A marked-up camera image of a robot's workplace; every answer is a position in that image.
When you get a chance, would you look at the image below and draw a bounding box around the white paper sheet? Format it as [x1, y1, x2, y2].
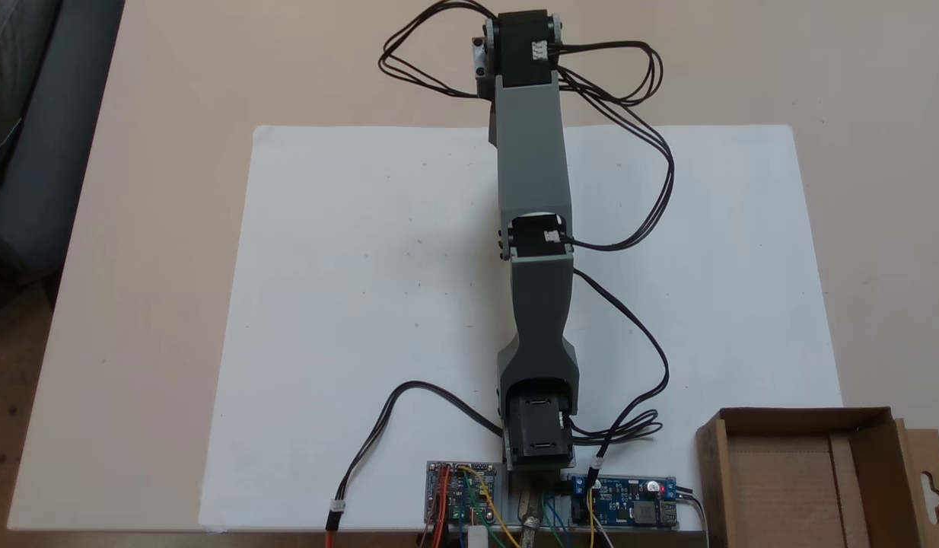
[198, 124, 844, 534]

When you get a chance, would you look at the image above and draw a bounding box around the motor controller circuit board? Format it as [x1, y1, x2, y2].
[425, 460, 502, 527]

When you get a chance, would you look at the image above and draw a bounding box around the dark grey fabric seat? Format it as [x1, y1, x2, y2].
[0, 0, 126, 313]

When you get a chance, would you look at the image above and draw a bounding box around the blue power circuit board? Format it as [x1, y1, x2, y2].
[568, 474, 680, 530]

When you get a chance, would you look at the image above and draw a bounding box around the brown cardboard box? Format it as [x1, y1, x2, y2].
[695, 406, 939, 548]

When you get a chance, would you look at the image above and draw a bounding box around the thin black motor wire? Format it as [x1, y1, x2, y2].
[377, 0, 502, 100]
[549, 40, 676, 253]
[565, 268, 671, 488]

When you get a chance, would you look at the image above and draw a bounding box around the thin yellow wire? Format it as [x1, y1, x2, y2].
[456, 464, 522, 548]

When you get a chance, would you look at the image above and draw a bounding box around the orange red wire bundle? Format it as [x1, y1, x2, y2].
[430, 466, 450, 548]

